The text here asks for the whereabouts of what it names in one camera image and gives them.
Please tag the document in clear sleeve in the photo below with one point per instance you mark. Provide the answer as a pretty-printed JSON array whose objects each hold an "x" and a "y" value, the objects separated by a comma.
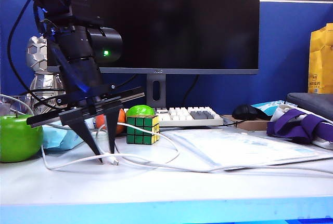
[{"x": 247, "y": 148}]

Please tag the orange-red round fruit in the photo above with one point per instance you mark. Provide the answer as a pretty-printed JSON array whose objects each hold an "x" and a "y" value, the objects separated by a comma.
[{"x": 121, "y": 125}]

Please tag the green apple without stem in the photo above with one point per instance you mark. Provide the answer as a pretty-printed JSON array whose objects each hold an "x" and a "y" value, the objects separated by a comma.
[{"x": 140, "y": 110}]

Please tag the black computer mouse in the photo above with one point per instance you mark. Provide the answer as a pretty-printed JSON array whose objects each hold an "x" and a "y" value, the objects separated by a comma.
[{"x": 247, "y": 112}]

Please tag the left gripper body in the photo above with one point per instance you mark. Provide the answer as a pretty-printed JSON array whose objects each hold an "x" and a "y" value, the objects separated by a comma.
[{"x": 80, "y": 78}]

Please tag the silver faceted figurine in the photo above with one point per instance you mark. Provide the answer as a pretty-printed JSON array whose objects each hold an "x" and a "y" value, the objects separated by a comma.
[{"x": 36, "y": 52}]

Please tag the white and grey keyboard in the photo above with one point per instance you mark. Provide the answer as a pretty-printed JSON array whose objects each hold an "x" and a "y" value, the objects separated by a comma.
[{"x": 182, "y": 118}]

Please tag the yellow paper bag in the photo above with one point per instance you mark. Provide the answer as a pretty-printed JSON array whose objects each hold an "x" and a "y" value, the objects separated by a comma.
[{"x": 322, "y": 60}]

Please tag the light blue printed package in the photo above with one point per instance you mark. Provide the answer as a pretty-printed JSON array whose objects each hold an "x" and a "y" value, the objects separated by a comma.
[{"x": 270, "y": 104}]

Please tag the dark grey laptop bag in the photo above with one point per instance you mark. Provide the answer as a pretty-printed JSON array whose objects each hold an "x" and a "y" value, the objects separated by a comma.
[{"x": 314, "y": 103}]

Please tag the purple cloth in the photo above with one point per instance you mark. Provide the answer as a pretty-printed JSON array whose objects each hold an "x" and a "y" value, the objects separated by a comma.
[{"x": 299, "y": 128}]

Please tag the Rubik's cube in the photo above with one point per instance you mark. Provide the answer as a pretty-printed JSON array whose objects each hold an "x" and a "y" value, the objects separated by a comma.
[{"x": 141, "y": 130}]

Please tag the large green apple with stem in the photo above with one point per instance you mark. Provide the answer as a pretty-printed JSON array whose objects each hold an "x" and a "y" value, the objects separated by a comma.
[{"x": 20, "y": 141}]

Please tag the black computer monitor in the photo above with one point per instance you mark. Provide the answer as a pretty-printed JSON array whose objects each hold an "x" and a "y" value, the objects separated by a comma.
[{"x": 182, "y": 26}]

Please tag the white cloth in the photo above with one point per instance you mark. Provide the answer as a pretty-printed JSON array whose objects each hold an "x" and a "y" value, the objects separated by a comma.
[{"x": 281, "y": 111}]

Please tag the faceted clear plastic cup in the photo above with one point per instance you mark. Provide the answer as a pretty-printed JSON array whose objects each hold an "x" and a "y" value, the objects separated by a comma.
[{"x": 10, "y": 104}]

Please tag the brown cardboard box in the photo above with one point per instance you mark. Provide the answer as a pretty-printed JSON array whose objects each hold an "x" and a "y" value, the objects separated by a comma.
[{"x": 252, "y": 125}]

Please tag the light blue wet wipes pack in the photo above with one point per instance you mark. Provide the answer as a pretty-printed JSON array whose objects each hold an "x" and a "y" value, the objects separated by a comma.
[{"x": 59, "y": 141}]

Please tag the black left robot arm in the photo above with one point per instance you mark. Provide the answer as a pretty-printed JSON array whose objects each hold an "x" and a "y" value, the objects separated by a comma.
[{"x": 57, "y": 0}]

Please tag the black cylindrical wrist module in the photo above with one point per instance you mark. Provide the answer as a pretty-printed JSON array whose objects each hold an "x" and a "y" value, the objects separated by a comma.
[{"x": 106, "y": 44}]

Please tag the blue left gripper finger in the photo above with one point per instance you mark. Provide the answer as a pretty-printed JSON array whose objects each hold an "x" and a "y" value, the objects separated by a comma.
[
  {"x": 83, "y": 133},
  {"x": 112, "y": 130}
]

